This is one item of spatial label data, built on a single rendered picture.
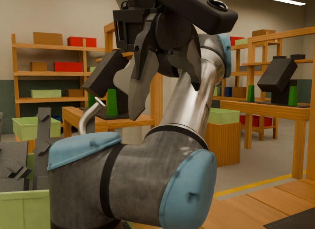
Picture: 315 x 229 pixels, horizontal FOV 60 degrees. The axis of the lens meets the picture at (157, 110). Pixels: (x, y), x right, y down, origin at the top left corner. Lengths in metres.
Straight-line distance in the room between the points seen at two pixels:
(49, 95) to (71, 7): 2.30
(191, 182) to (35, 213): 0.60
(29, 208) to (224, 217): 0.54
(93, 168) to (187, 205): 0.14
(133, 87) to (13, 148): 0.86
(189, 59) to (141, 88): 0.10
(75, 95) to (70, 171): 6.34
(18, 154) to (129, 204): 0.80
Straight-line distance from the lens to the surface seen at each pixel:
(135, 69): 0.34
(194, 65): 0.43
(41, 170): 1.13
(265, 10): 11.22
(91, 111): 1.08
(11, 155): 1.15
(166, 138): 0.41
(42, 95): 6.62
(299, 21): 12.71
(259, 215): 0.89
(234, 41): 6.74
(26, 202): 0.88
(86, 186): 0.42
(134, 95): 0.34
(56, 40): 6.72
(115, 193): 0.40
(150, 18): 0.35
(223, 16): 0.31
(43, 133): 1.13
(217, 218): 0.80
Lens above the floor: 1.27
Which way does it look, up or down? 7 degrees down
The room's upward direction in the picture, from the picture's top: straight up
